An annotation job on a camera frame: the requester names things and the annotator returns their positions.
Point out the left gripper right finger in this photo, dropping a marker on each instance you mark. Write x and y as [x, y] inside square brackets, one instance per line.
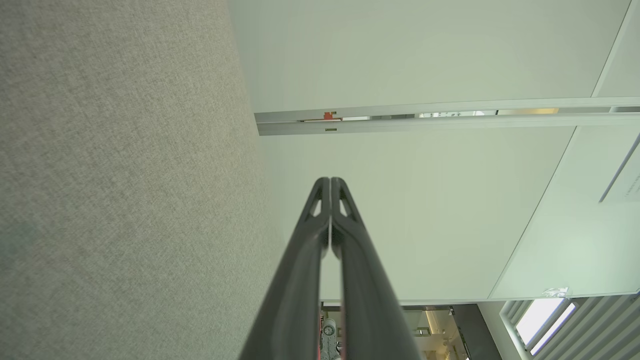
[370, 310]

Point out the grey machine with round gauge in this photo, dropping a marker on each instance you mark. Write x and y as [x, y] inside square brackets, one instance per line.
[329, 330]

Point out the clear crumpled tape piece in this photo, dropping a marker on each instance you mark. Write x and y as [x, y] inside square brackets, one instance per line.
[556, 292]

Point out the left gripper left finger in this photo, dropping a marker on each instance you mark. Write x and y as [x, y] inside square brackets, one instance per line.
[295, 300]

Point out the small red tag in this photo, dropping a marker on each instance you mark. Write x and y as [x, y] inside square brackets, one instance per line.
[329, 116]

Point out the window with grey blinds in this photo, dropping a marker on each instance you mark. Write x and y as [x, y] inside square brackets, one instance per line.
[600, 325]

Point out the aluminium partition frame rail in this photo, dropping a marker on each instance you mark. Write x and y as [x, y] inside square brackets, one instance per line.
[450, 124]

